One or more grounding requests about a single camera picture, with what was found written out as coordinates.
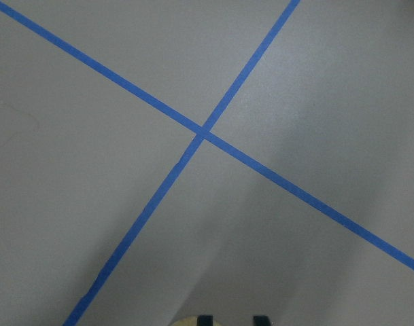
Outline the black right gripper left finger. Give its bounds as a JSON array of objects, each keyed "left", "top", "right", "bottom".
[{"left": 196, "top": 315, "right": 213, "bottom": 326}]

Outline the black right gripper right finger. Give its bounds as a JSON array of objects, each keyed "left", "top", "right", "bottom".
[{"left": 253, "top": 315, "right": 271, "bottom": 326}]

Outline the yellow wooden cup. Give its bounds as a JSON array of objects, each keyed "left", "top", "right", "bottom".
[{"left": 171, "top": 316, "right": 221, "bottom": 326}]

